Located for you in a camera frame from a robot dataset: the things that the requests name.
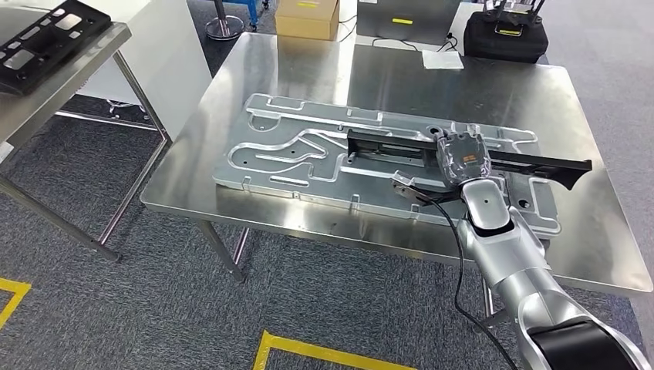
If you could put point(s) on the grey case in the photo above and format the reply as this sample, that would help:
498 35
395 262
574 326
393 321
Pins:
408 33

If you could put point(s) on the stainless steel workbench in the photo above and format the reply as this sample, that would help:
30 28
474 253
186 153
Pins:
306 61

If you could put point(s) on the chrome base stanchion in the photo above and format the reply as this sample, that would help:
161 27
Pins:
225 28

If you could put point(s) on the stainless steel table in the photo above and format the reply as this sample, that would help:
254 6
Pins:
30 110

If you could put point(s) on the black bag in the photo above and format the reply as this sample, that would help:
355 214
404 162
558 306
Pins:
506 46

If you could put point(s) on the grey metal fixture plate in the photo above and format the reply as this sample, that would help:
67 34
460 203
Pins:
276 168

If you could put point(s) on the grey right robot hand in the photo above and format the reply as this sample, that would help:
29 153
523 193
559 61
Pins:
462 156

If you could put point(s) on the blue metal frame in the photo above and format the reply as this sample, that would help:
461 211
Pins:
253 13

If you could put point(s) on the white paper sheet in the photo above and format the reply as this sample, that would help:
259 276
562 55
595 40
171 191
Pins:
442 59

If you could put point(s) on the cardboard box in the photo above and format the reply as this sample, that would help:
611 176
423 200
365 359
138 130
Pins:
306 23

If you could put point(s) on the chrome chair base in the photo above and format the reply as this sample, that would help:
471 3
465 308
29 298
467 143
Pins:
120 108

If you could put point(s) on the black plastic frame part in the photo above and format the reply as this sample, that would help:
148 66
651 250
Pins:
536 164
15 81

